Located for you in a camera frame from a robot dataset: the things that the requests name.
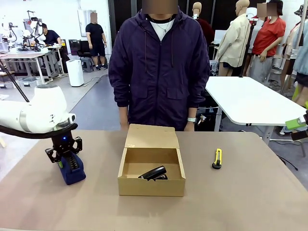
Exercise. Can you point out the bunch of keys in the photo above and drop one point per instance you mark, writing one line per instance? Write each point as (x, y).
(201, 119)

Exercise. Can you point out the mannequin in light blue jacket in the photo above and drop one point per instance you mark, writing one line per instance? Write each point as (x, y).
(300, 55)

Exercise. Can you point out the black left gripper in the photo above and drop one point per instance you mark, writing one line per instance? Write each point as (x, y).
(63, 143)

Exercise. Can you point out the white table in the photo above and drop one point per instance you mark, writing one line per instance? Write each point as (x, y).
(247, 101)

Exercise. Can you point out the blue Campus pencil case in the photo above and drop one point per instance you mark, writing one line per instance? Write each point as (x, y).
(73, 172)

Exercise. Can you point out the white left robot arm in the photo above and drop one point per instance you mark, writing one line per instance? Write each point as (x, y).
(41, 108)

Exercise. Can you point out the black tripod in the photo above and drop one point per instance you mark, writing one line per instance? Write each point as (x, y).
(16, 84)

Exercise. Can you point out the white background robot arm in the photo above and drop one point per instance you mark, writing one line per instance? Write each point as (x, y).
(6, 31)
(36, 31)

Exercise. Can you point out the mannequin in dark red shirt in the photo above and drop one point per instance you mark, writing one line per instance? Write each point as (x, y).
(204, 26)

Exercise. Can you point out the mannequin in beige jacket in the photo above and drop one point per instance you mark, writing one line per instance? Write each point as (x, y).
(234, 43)

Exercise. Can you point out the grey storage bin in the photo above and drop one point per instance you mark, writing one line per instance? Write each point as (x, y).
(29, 82)

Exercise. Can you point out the person's left hand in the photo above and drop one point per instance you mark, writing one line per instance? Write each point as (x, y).
(190, 127)

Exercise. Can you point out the yellow utility knife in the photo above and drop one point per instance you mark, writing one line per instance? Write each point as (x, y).
(218, 157)

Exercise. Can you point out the person's left forearm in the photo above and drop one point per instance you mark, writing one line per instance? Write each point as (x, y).
(192, 112)

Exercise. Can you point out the black stapler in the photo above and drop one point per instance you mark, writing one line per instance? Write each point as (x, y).
(155, 173)

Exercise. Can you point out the person's right forearm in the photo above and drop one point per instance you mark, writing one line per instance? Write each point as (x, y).
(123, 115)

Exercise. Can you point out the white air purifier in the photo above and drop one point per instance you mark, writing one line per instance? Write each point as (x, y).
(75, 73)

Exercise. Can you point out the white workbench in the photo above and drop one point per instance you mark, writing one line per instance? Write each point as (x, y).
(26, 55)

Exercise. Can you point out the silver wristwatch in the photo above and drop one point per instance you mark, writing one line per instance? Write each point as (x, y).
(191, 119)

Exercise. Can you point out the person's right hand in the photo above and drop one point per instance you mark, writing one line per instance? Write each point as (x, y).
(124, 127)

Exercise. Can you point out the brown cardboard box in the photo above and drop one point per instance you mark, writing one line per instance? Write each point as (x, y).
(151, 185)

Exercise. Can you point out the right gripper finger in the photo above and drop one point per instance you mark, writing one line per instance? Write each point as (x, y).
(293, 124)
(299, 136)

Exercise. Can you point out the standing man in black t-shirt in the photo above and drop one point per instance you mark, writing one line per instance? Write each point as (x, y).
(95, 36)

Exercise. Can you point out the grey stool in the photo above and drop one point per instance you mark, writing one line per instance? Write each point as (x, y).
(87, 63)

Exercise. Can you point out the person in purple jacket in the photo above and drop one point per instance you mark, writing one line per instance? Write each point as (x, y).
(158, 72)

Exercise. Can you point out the seated man in black shirt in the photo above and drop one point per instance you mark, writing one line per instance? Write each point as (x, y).
(51, 36)

